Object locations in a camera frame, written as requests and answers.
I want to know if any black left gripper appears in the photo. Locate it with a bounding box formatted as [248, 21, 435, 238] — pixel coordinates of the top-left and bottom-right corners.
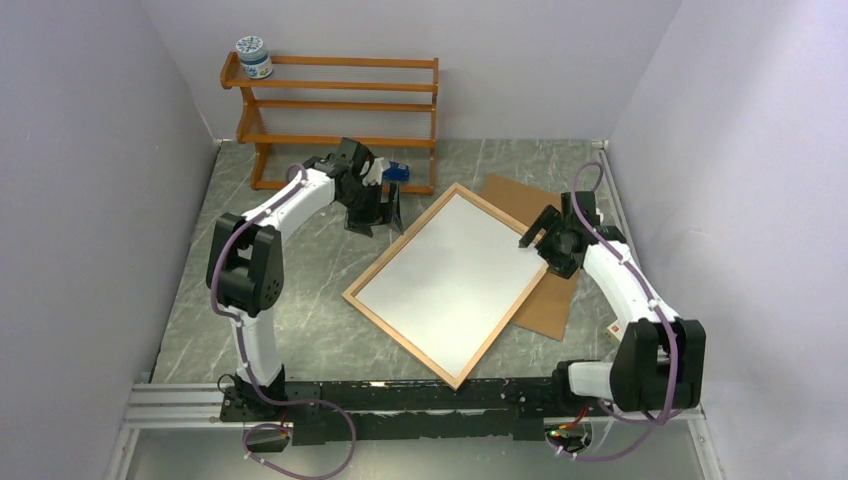
[338, 181, 403, 239]

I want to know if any brown frame backing board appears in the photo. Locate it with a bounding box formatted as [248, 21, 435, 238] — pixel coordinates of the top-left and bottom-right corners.
[480, 174, 578, 341]

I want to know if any small white red box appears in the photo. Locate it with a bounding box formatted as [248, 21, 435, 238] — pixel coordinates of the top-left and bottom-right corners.
[605, 322, 626, 345]

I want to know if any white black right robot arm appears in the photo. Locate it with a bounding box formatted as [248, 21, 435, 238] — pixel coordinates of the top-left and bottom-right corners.
[519, 191, 707, 418]

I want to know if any white blue lidded jar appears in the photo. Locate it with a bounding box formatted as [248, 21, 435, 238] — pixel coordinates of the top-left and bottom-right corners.
[235, 35, 274, 80]

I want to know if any blue black stapler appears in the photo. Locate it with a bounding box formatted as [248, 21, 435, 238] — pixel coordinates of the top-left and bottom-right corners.
[382, 161, 411, 183]

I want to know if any aluminium rail frame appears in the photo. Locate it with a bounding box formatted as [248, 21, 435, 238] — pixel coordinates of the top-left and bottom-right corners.
[143, 138, 706, 479]

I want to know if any light wooden picture frame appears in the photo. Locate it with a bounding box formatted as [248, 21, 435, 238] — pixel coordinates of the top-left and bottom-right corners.
[341, 182, 551, 391]

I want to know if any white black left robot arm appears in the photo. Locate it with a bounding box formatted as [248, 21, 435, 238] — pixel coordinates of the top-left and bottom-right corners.
[206, 138, 410, 420]

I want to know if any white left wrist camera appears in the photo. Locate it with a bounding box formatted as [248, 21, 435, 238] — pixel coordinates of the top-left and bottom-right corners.
[361, 157, 389, 187]

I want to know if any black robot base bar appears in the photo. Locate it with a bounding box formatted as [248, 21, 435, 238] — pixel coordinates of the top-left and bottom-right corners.
[218, 372, 601, 446]

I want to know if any orange wooden shelf rack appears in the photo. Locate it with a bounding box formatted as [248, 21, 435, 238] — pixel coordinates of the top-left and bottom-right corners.
[219, 51, 440, 195]

